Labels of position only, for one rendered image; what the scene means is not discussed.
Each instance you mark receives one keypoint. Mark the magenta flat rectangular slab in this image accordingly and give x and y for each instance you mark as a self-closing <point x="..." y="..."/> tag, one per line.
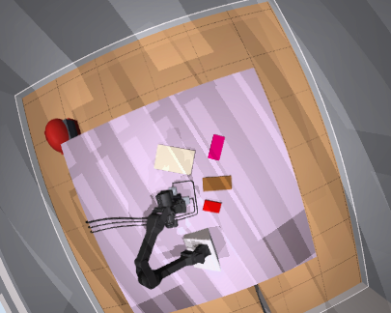
<point x="216" y="147"/>

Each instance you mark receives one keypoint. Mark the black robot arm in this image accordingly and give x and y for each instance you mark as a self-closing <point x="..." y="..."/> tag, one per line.
<point x="155" y="225"/>

